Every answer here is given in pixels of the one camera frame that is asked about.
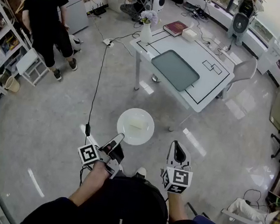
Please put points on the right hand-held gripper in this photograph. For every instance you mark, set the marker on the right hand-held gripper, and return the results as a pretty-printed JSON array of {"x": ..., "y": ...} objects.
[{"x": 177, "y": 178}]

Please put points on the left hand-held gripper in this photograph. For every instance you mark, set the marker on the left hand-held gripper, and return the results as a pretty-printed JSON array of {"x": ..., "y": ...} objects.
[{"x": 89, "y": 153}]

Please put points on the white round plate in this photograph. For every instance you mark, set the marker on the white round plate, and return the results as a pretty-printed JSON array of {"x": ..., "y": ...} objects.
[{"x": 141, "y": 138}]

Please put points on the person's right forearm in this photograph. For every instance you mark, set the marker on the person's right forearm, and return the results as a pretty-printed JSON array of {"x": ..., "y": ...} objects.
[{"x": 176, "y": 206}]

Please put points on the person's left forearm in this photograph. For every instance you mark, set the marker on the person's left forearm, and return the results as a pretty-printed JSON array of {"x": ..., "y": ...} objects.
[{"x": 89, "y": 185}]

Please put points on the person's white shoe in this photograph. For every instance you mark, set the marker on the person's white shoe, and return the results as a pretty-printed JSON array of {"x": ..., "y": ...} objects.
[{"x": 141, "y": 172}]

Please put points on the person's black clothing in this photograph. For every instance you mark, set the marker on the person's black clothing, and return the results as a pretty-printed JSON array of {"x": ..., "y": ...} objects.
[{"x": 122, "y": 209}]

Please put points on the green tray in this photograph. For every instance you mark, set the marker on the green tray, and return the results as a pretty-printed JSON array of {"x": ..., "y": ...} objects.
[{"x": 173, "y": 69}]

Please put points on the white power strip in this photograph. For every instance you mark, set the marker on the white power strip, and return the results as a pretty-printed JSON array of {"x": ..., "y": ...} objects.
[{"x": 108, "y": 41}]

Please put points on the white table with black lines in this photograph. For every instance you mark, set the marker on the white table with black lines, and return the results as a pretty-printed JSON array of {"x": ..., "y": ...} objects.
[{"x": 184, "y": 49}]

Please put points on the grey chair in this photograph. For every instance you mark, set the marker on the grey chair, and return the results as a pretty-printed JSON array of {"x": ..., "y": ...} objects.
[{"x": 245, "y": 69}]

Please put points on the white grey bag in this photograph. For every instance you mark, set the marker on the white grey bag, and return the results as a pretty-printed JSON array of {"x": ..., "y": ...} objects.
[{"x": 75, "y": 42}]

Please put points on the white vase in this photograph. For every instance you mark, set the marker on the white vase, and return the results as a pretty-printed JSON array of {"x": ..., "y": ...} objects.
[{"x": 145, "y": 34}]

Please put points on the beige bin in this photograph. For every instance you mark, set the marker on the beige bin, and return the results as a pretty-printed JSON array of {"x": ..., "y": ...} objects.
[{"x": 12, "y": 84}]

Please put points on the white square container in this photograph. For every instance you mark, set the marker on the white square container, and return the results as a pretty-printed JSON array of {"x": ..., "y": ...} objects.
[{"x": 184, "y": 35}]

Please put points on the white stool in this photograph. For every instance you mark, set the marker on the white stool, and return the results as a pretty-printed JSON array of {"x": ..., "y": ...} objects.
[{"x": 27, "y": 60}]

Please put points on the dark red book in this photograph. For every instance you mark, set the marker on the dark red book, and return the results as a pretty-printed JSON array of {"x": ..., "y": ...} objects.
[{"x": 175, "y": 27}]

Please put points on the purple flowers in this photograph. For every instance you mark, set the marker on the purple flowers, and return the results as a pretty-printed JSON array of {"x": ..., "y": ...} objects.
[{"x": 150, "y": 16}]

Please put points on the black router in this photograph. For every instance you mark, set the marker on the black router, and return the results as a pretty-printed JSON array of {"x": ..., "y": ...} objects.
[{"x": 99, "y": 10}]

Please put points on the white refrigerator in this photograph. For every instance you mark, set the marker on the white refrigerator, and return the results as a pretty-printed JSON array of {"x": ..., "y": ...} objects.
[{"x": 74, "y": 5}]

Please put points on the white dome backpack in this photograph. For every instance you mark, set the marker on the white dome backpack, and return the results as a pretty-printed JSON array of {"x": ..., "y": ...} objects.
[{"x": 157, "y": 1}]

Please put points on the white storage shelf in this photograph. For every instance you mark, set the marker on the white storage shelf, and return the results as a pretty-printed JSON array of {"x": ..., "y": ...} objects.
[{"x": 0, "y": 47}]

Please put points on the black framed window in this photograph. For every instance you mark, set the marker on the black framed window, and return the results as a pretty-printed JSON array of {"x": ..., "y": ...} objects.
[{"x": 270, "y": 13}]

